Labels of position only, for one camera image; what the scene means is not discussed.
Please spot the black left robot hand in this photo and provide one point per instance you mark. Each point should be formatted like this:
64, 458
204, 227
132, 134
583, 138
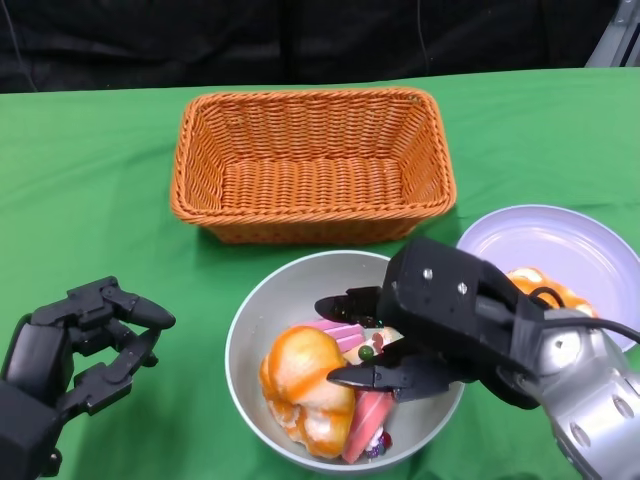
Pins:
35, 355

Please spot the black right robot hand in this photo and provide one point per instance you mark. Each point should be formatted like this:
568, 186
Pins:
425, 380

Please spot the yellow cake with fruit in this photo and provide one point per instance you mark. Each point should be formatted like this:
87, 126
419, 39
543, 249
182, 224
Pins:
367, 350

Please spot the coral pink layer cake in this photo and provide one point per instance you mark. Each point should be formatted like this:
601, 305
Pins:
367, 415

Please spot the small purple berry cake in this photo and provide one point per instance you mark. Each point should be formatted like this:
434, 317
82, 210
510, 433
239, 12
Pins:
378, 444

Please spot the pink striped cake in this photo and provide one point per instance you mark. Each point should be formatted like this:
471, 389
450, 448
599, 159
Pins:
345, 334

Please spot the orange striped bread roll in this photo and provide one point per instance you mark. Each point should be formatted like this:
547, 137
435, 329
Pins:
520, 279
300, 370

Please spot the grey-green bowl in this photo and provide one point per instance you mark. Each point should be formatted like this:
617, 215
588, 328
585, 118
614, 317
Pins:
285, 290

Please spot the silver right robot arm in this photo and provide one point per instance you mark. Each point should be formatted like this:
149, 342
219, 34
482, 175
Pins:
590, 400

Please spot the lilac plate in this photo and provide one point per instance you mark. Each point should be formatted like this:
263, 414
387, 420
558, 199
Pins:
550, 240

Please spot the orange wicker basket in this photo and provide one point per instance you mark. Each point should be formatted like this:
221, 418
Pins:
315, 185

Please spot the green tablecloth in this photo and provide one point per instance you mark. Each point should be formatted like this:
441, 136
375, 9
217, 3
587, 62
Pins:
75, 175

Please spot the black backdrop cloth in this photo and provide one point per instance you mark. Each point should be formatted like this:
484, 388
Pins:
250, 45

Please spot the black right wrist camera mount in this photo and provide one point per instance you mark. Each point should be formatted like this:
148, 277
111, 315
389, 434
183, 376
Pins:
430, 295

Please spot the grey metal frame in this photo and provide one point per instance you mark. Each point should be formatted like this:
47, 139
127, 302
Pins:
615, 40

